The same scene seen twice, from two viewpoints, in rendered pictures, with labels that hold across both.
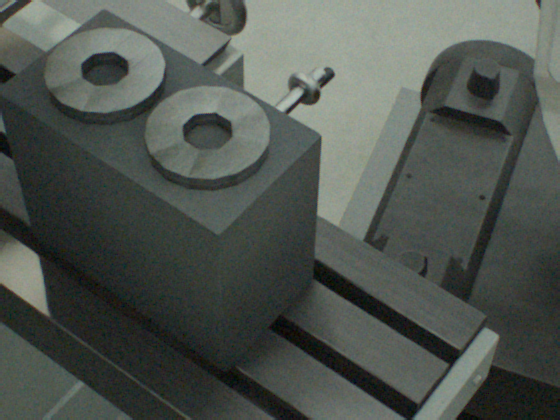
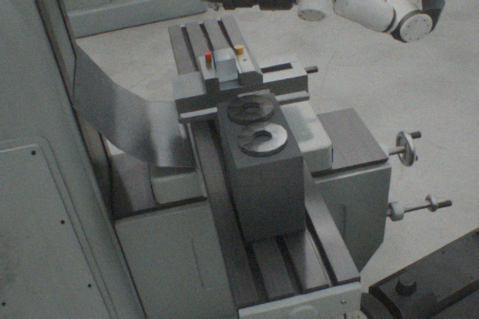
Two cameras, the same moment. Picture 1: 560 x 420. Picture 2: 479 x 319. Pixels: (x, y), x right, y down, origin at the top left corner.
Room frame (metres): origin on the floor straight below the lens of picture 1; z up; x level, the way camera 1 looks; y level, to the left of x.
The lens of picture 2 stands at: (-0.03, -0.48, 1.71)
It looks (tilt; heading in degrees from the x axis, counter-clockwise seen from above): 39 degrees down; 46
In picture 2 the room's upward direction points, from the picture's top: 7 degrees counter-clockwise
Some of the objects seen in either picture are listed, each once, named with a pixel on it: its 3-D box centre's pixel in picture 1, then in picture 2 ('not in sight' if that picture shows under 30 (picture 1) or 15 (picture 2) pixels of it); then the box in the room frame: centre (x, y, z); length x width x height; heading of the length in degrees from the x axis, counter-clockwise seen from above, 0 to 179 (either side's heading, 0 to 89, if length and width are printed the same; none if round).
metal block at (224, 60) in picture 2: not in sight; (224, 65); (0.82, 0.42, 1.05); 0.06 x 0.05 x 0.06; 53
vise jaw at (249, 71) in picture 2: not in sight; (246, 66); (0.86, 0.39, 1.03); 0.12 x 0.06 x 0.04; 53
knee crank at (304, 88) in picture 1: (288, 103); (419, 206); (1.16, -0.01, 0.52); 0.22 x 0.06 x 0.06; 144
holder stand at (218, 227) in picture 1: (164, 186); (259, 162); (0.57, 0.09, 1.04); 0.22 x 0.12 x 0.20; 53
